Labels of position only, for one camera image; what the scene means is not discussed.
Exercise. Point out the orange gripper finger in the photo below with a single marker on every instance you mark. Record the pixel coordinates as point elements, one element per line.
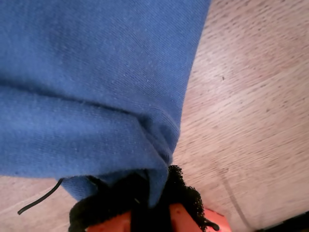
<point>188,212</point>
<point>108,210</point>

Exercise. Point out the blue printed T-shirt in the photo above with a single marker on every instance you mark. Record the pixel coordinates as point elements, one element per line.
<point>96,84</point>

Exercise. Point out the short black zip tie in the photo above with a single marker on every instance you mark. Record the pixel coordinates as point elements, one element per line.
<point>213,226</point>

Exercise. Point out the long black zip tie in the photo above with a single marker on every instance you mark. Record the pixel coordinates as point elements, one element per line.
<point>39,199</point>

